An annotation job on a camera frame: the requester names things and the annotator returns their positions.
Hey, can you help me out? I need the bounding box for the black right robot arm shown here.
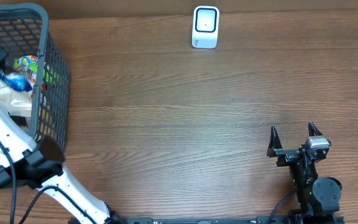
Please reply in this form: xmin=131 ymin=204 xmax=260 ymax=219
xmin=267 ymin=122 xmax=342 ymax=223

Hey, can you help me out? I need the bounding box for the white barcode scanner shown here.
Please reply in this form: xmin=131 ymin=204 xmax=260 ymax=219
xmin=191 ymin=6 xmax=220 ymax=49

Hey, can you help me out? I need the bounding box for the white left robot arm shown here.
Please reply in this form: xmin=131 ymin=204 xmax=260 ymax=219
xmin=0 ymin=25 xmax=122 ymax=224

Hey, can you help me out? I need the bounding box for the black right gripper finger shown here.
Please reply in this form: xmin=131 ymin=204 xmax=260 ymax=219
xmin=308 ymin=121 xmax=323 ymax=136
xmin=267 ymin=125 xmax=283 ymax=152

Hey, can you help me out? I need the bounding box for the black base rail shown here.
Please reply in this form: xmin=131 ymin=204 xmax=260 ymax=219
xmin=68 ymin=216 xmax=346 ymax=224

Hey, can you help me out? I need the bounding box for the beige paper bag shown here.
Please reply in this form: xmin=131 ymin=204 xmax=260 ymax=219
xmin=0 ymin=80 xmax=32 ymax=118

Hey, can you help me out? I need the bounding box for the green snack packet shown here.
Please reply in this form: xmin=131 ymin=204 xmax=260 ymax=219
xmin=12 ymin=55 xmax=58 ymax=85

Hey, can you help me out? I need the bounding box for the dark grey plastic basket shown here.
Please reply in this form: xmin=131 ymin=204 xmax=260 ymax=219
xmin=0 ymin=3 xmax=71 ymax=149

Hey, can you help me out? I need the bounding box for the blue Oreo cookie pack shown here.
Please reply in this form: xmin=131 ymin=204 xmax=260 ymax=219
xmin=0 ymin=72 xmax=33 ymax=92

